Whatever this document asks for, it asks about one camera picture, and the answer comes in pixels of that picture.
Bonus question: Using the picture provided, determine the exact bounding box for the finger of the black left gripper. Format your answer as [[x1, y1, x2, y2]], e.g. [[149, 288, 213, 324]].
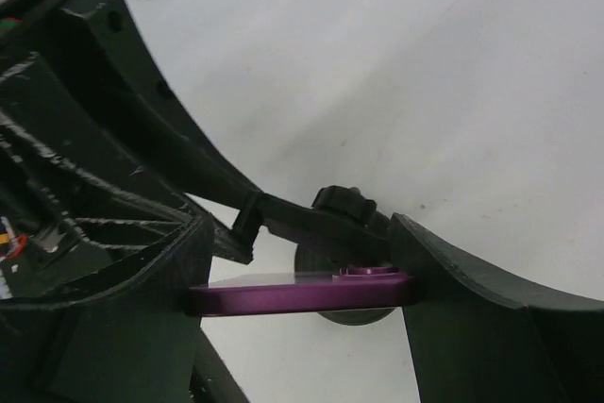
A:
[[59, 0, 262, 210], [1, 51, 252, 280]]

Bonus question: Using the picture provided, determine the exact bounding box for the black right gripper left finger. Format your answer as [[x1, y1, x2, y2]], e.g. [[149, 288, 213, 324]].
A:
[[1, 215, 212, 402]]

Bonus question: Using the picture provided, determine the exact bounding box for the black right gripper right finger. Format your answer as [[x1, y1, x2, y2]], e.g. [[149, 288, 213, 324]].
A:
[[390, 214, 603, 402]]

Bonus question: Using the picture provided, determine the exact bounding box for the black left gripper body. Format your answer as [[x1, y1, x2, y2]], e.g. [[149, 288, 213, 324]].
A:
[[0, 0, 119, 300]]

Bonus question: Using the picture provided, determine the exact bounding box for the purple phone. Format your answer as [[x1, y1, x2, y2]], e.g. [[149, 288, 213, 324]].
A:
[[183, 267, 421, 317]]

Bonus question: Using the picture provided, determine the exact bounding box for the black stand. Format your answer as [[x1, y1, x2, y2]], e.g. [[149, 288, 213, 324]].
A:
[[233, 184, 402, 327]]

